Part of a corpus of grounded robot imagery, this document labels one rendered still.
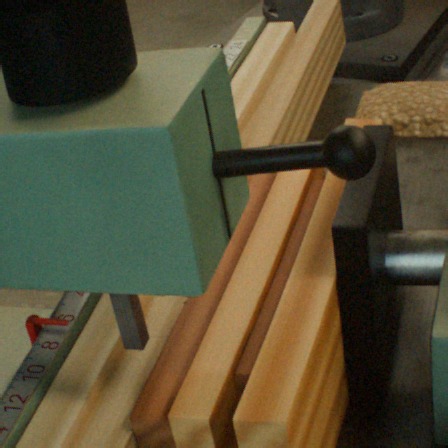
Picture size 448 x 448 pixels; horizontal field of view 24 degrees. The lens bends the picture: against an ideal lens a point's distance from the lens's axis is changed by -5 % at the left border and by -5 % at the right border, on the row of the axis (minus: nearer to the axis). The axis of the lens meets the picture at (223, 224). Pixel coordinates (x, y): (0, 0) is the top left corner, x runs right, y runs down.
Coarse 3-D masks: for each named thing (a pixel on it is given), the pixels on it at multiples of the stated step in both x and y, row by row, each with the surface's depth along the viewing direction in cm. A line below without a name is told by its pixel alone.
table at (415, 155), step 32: (352, 96) 75; (320, 128) 71; (416, 160) 65; (416, 192) 62; (416, 224) 59; (416, 288) 54; (416, 320) 52; (416, 352) 50; (384, 384) 48; (416, 384) 48; (352, 416) 47; (384, 416) 46; (416, 416) 46
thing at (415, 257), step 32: (384, 128) 49; (384, 160) 47; (352, 192) 45; (384, 192) 47; (352, 224) 43; (384, 224) 47; (352, 256) 43; (384, 256) 47; (416, 256) 46; (352, 288) 44; (384, 288) 47; (352, 320) 45; (384, 320) 47; (352, 352) 46; (384, 352) 47; (352, 384) 47
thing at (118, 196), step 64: (0, 64) 44; (192, 64) 40; (0, 128) 38; (64, 128) 37; (128, 128) 36; (192, 128) 37; (0, 192) 39; (64, 192) 38; (128, 192) 37; (192, 192) 37; (0, 256) 40; (64, 256) 40; (128, 256) 39; (192, 256) 38
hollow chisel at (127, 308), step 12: (120, 300) 44; (132, 300) 44; (120, 312) 44; (132, 312) 44; (120, 324) 45; (132, 324) 45; (144, 324) 45; (132, 336) 45; (144, 336) 45; (132, 348) 45
